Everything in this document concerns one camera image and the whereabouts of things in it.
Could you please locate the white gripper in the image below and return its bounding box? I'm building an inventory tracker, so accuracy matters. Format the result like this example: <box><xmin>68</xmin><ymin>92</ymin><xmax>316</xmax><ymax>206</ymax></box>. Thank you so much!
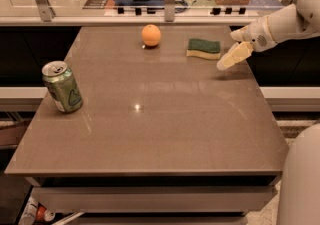
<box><xmin>217</xmin><ymin>16</ymin><xmax>276</xmax><ymax>71</ymax></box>

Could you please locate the grey table drawer base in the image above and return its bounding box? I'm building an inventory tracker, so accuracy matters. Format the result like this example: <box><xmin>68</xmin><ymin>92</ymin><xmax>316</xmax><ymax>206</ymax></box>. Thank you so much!
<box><xmin>31</xmin><ymin>186</ymin><xmax>276</xmax><ymax>218</ymax></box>

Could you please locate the green and yellow sponge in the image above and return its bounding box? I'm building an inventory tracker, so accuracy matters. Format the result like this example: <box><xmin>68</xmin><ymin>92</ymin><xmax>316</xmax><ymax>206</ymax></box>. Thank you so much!
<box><xmin>186</xmin><ymin>38</ymin><xmax>221</xmax><ymax>60</ymax></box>

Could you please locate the white bottle with orange cap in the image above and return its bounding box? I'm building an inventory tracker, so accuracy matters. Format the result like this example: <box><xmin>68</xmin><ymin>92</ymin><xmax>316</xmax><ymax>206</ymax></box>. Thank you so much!
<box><xmin>18</xmin><ymin>197</ymin><xmax>55</xmax><ymax>225</ymax></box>

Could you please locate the orange fruit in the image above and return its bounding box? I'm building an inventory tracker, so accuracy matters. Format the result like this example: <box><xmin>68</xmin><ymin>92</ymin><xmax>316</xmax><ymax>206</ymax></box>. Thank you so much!
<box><xmin>141</xmin><ymin>24</ymin><xmax>161</xmax><ymax>47</ymax></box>

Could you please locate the green soda can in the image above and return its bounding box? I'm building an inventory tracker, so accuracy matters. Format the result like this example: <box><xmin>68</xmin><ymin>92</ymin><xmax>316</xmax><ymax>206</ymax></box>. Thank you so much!
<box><xmin>42</xmin><ymin>61</ymin><xmax>83</xmax><ymax>113</ymax></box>

